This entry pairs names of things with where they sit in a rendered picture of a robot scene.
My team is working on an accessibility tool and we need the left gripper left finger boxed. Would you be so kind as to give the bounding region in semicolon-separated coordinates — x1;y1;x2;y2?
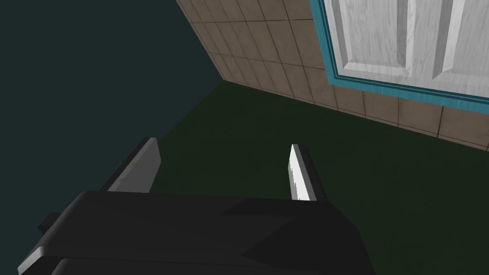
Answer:
97;137;162;194

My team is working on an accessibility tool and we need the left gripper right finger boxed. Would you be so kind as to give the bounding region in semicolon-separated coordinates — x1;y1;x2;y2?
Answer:
287;143;329;202

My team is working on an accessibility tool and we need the white panelled door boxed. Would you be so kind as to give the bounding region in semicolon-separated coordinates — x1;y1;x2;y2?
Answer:
323;0;489;99

